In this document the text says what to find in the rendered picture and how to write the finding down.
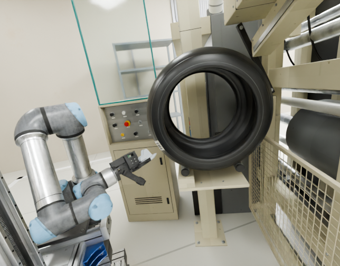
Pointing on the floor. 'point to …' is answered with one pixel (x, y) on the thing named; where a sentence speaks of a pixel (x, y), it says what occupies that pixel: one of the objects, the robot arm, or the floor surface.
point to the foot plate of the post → (209, 238)
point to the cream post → (197, 103)
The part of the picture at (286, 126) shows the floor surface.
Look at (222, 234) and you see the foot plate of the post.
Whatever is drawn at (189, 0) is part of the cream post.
